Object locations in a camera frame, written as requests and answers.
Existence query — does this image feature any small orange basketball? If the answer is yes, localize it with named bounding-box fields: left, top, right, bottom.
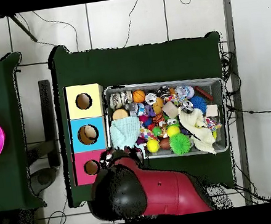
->
left=131, top=89, right=147, bottom=105

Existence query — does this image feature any plain wooden block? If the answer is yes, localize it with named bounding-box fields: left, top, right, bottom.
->
left=204, top=103, right=219, bottom=118

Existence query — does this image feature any shallow wire mesh bin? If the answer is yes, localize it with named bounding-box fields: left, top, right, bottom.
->
left=99, top=70, right=232, bottom=169

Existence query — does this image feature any round orange sponge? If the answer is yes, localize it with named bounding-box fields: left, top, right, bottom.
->
left=111, top=107, right=129, bottom=121

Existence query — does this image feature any crushed clear bottle blue label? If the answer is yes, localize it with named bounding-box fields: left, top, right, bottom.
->
left=127, top=100, right=149, bottom=118

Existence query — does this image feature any black tripod leg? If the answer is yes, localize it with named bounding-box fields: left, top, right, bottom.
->
left=8, top=11, right=39, bottom=46

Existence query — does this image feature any mint green knitted cloth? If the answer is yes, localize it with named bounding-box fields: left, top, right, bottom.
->
left=108, top=114, right=144, bottom=151

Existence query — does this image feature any blue spiky rubber ball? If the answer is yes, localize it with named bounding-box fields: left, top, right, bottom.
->
left=188, top=94, right=209, bottom=116

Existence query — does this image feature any small tiger plush toy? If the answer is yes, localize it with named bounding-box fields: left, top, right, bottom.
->
left=151, top=112, right=166, bottom=127

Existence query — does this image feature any cream knitted cloth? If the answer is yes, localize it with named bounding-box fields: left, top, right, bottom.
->
left=177, top=105, right=218, bottom=159

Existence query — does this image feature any green spiky rubber ball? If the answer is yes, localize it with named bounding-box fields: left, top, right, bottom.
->
left=168, top=131, right=193, bottom=157

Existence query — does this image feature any wooden box with three holes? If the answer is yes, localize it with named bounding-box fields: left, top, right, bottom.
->
left=61, top=81, right=116, bottom=187

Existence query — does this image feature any black floor stand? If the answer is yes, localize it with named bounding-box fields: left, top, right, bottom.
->
left=17, top=79, right=66, bottom=197

